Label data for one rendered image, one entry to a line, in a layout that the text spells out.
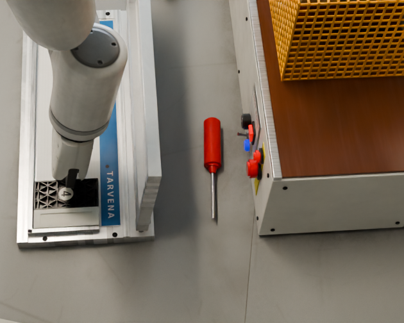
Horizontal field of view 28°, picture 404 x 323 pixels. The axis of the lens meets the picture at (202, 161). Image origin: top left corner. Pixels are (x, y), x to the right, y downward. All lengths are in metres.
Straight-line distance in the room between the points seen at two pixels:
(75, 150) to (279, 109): 0.29
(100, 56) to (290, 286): 0.48
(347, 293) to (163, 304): 0.28
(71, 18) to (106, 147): 0.47
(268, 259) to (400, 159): 0.26
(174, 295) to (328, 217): 0.26
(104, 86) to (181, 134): 0.37
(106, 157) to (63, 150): 0.19
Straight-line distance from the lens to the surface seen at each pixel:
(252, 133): 1.21
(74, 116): 1.05
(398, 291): 1.27
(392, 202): 1.21
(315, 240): 1.27
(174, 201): 1.28
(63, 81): 1.01
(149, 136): 1.09
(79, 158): 1.13
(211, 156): 1.29
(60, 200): 1.25
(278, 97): 1.15
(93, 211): 1.24
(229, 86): 1.39
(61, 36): 0.89
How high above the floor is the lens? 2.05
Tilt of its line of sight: 61 degrees down
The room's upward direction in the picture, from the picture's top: 5 degrees clockwise
